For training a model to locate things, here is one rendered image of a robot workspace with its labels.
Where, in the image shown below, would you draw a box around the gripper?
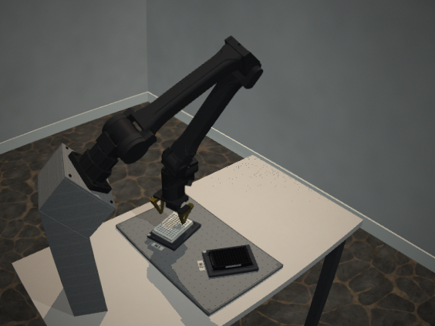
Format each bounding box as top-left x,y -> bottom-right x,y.
150,184 -> 194,225

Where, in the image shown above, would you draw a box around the white well plate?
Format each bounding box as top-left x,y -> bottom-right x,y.
152,212 -> 193,243

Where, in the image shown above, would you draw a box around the white name plate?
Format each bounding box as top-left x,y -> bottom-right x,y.
197,260 -> 205,271
151,243 -> 164,250

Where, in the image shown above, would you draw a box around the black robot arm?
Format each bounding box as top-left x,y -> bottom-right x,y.
68,36 -> 263,199

